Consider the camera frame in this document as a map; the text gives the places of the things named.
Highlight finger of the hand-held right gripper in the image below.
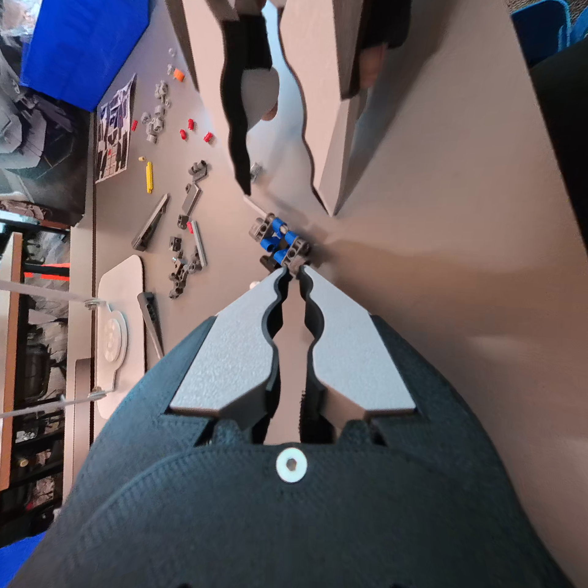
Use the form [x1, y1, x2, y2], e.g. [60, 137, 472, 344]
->
[263, 0, 369, 217]
[164, 0, 275, 197]

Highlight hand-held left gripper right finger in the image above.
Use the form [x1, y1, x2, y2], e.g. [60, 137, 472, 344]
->
[298, 266, 417, 430]

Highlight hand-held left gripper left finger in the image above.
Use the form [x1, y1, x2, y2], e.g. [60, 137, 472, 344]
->
[169, 267, 291, 432]

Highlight blue and grey lego assembly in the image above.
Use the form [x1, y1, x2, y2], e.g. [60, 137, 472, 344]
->
[248, 212, 314, 273]

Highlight pointed dark grey lego panel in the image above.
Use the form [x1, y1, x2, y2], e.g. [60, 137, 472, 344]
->
[136, 291, 165, 360]

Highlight long light grey lego bar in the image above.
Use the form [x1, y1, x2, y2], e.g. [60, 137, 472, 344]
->
[190, 220, 208, 268]

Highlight lego sticker sheet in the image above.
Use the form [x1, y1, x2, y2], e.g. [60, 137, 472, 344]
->
[94, 73, 138, 185]

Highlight grey flat lego panel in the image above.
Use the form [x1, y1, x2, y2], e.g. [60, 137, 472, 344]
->
[181, 182, 203, 216]

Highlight long dark grey lego panel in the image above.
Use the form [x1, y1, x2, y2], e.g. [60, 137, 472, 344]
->
[131, 193, 170, 251]

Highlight dark printed lego box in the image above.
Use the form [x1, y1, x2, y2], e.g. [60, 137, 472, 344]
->
[0, 32, 95, 226]

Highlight person's right hand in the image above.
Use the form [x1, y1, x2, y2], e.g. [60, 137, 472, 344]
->
[261, 45, 387, 122]

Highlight pile of light grey connectors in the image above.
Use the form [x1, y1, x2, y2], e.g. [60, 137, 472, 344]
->
[141, 80, 171, 144]

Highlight pile of dark grey connectors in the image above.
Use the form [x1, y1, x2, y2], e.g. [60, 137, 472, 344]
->
[167, 250, 203, 300]

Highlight round white disc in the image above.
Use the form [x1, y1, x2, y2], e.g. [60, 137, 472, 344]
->
[101, 312, 127, 364]

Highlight blue storage bin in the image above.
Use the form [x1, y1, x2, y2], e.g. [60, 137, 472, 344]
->
[19, 0, 152, 111]

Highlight dark storage shelf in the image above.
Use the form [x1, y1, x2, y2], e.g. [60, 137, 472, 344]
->
[0, 220, 72, 548]

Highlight wooden panel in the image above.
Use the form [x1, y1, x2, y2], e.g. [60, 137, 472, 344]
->
[0, 232, 24, 492]

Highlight blue padded object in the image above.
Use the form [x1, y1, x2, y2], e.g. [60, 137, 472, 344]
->
[511, 0, 588, 69]

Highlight blue cloth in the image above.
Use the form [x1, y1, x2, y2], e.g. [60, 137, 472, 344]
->
[0, 532, 61, 588]

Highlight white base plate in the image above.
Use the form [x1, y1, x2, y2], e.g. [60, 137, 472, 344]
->
[94, 254, 147, 420]

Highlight grey metal post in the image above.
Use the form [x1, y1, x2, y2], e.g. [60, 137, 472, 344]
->
[63, 357, 95, 498]

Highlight white strap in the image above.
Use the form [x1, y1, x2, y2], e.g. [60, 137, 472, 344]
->
[0, 387, 116, 420]
[0, 277, 109, 310]

